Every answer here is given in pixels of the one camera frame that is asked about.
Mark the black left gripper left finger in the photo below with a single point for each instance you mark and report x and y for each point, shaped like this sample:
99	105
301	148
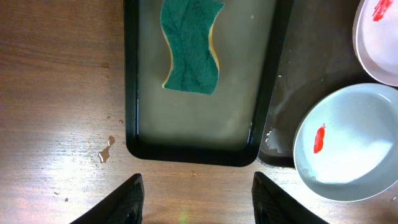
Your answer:
122	206

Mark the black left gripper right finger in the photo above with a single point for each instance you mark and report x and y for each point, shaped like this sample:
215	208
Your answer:
273	205

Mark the light blue plate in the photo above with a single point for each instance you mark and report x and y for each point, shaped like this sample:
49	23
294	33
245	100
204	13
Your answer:
345	148

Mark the green yellow sponge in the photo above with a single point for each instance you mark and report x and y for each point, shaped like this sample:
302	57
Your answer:
187	26

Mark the white pink plate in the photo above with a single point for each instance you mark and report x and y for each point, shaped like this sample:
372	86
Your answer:
375	39

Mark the brown serving tray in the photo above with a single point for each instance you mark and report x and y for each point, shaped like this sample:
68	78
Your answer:
310	55

